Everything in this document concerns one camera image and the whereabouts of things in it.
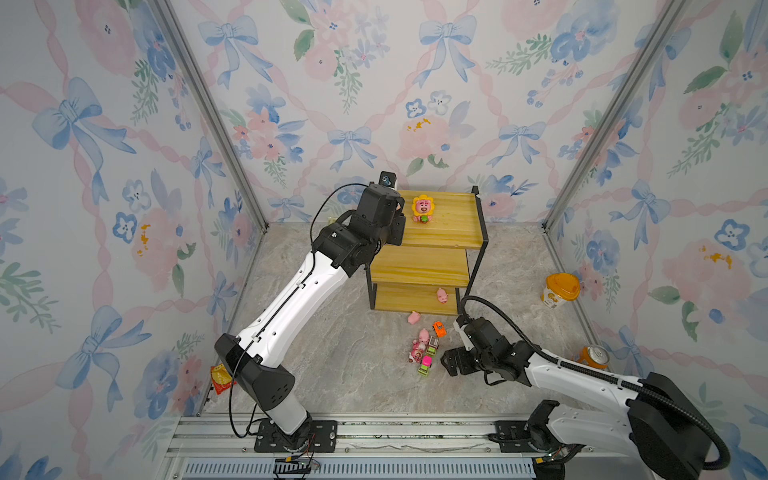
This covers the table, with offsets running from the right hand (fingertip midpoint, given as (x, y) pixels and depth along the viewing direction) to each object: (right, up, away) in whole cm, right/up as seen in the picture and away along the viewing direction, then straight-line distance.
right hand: (453, 355), depth 86 cm
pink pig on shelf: (-1, +15, +11) cm, 19 cm away
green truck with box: (-6, +3, 0) cm, 7 cm away
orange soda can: (+34, +3, -9) cm, 36 cm away
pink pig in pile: (-8, +5, +3) cm, 10 cm away
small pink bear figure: (-11, +1, -1) cm, 11 cm away
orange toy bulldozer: (-3, +6, +5) cm, 9 cm away
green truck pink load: (-8, -2, -2) cm, 9 cm away
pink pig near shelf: (-11, +9, +7) cm, 16 cm away
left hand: (-17, +39, -16) cm, 45 cm away
